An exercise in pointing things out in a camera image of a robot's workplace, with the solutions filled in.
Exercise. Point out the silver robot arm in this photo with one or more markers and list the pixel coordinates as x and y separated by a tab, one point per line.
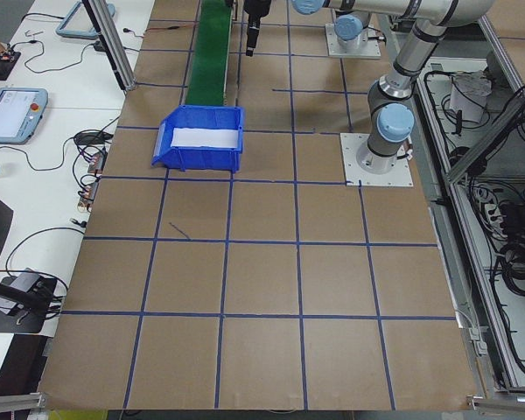
420	39
349	28

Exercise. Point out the green conveyor belt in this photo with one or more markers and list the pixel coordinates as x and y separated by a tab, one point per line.
210	52

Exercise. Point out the white bin liner sheet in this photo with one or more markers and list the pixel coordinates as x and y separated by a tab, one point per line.
205	136

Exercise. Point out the blue plastic bin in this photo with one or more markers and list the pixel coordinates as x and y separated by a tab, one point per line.
192	159

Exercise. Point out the black power adapter brick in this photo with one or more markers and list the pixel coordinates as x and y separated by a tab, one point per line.
101	46
92	137

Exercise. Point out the light blue teach pendant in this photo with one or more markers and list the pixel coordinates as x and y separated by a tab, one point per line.
76	19
9	114

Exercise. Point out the small circuit board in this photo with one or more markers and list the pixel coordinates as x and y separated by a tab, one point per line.
88	194
98	162

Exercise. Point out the small metal hex key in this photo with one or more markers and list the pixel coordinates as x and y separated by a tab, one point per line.
32	32

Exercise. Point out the white crumpled bag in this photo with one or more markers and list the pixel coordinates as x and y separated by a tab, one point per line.
470	94

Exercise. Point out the red circuit board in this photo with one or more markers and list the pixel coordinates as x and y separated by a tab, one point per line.
8	55

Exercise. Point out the white side desk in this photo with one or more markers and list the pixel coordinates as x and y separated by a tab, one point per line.
39	192

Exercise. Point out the white power strip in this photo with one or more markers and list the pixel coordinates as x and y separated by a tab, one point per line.
492	212

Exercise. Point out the black electronics box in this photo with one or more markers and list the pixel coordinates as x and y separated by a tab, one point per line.
522	214

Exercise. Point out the grey adapter box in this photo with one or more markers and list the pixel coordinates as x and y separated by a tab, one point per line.
24	282

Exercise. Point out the black stand pole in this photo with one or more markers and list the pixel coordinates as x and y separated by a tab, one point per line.
9	294

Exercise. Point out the aluminium corner bar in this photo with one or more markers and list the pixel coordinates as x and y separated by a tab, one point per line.
13	400
507	402

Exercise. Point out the white square base plate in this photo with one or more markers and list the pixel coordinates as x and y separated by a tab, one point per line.
398	175
367	51

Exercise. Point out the aluminium profile post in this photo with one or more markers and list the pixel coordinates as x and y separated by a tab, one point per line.
114	52

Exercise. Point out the metal bar frame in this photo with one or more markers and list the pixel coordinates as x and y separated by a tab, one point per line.
459	262

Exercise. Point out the black stand base plate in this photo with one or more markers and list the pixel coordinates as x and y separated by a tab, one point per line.
9	326

